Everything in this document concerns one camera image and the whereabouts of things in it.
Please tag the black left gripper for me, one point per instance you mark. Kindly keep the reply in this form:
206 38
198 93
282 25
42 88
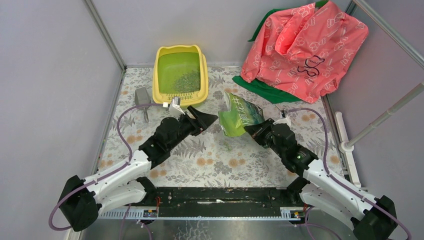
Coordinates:
191 121

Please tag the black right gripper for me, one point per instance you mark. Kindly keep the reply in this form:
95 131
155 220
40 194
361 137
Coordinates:
257 131

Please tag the silver metal scoop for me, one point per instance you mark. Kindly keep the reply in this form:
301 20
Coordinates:
142 97

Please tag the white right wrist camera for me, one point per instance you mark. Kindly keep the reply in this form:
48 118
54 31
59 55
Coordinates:
284 119

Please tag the floral table mat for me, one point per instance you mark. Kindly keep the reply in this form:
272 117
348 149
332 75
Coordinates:
212 159

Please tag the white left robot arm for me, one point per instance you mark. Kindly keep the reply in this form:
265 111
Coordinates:
83 199

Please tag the white metal pole stand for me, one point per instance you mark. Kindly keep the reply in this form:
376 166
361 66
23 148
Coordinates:
346 145

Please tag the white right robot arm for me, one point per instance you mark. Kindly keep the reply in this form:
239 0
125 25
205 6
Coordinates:
369 217

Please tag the yellow litter box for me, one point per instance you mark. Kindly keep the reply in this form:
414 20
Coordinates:
180 71

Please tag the green cloth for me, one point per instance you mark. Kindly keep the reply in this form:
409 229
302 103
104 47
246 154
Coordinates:
269 93

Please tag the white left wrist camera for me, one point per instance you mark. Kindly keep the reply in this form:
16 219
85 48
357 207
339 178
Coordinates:
174 107

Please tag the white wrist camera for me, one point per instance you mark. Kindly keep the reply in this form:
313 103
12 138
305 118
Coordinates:
284 119
174 107

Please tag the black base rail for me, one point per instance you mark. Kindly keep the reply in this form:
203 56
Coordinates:
228 202

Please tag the green litter pile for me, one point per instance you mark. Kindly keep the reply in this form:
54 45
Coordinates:
188 82

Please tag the green litter bag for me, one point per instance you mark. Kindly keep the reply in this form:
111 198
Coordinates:
240 113

